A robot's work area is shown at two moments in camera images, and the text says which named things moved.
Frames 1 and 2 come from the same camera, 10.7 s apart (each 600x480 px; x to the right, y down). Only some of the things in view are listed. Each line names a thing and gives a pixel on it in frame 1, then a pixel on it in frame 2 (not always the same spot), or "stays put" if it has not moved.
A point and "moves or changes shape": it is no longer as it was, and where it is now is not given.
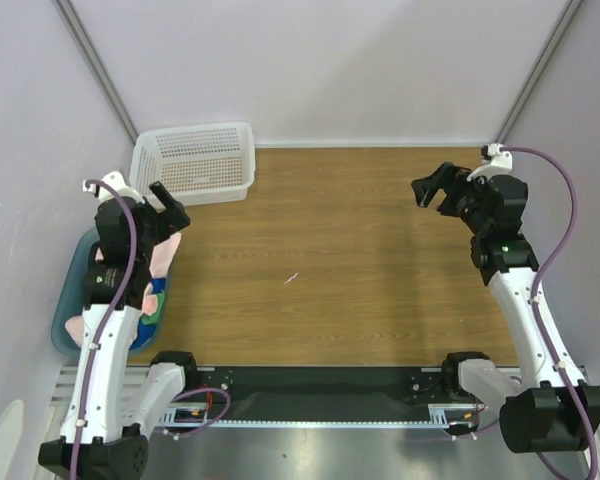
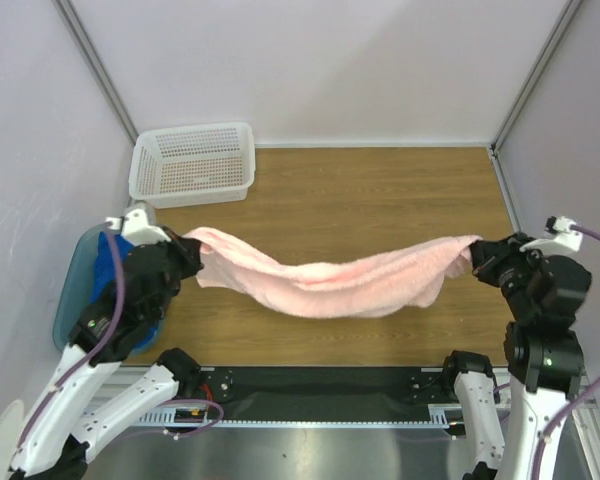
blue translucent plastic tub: (71, 304) stays put
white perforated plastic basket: (199, 164) stays put
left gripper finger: (177, 215) -> (191, 262)
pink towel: (164, 255) moves or changes shape
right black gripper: (453, 190) -> (491, 257)
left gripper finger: (161, 194) -> (192, 248)
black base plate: (327, 392) stays put
